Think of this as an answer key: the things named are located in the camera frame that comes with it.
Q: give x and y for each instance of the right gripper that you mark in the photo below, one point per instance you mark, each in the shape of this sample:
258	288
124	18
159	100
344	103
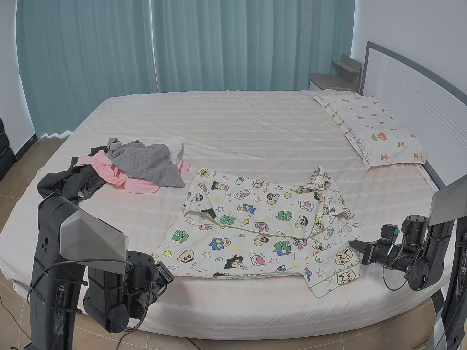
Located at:
383	255

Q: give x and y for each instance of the white printed pyjama top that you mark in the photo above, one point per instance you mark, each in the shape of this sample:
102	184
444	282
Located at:
237	213

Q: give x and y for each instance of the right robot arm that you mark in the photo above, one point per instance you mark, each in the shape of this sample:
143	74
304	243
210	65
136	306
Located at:
437	246

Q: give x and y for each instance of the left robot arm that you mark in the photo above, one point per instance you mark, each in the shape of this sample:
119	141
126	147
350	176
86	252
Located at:
47	268

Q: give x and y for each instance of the bed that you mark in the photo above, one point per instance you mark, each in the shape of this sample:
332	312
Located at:
255	122

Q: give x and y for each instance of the cream printed pillow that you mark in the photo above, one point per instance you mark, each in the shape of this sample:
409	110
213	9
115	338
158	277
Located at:
375	129

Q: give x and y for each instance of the grey white bedside table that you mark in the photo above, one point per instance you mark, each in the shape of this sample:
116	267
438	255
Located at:
330	80

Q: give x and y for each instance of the white garment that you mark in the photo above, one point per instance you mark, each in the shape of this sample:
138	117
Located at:
175	148

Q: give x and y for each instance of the grey garment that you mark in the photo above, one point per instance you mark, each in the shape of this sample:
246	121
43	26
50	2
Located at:
149	162

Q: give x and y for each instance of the pink garment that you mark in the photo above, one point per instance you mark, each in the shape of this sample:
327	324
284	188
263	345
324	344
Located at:
135	185

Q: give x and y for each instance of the blue-green curtain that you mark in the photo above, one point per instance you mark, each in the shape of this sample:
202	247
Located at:
84	49
255	31

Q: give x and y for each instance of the black chair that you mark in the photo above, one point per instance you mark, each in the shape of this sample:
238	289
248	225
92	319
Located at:
4	148

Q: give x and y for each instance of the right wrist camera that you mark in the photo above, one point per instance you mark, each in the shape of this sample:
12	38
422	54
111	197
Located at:
390	233

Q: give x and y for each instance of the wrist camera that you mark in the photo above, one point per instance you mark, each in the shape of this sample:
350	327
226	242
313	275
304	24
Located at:
390	233
165	273

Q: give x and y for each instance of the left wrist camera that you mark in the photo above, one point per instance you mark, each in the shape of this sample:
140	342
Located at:
165	273

